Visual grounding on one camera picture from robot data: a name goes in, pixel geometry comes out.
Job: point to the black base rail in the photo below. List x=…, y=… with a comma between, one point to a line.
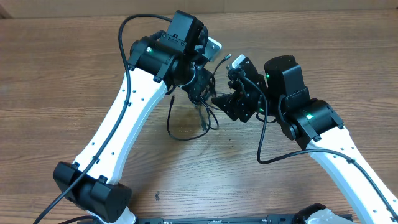
x=316, y=213

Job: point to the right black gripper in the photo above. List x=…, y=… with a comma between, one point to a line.
x=240, y=97

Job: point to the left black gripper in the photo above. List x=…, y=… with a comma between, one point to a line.
x=194, y=89

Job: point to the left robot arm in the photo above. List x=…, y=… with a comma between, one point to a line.
x=154, y=66

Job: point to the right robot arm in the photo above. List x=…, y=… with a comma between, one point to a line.
x=313, y=124

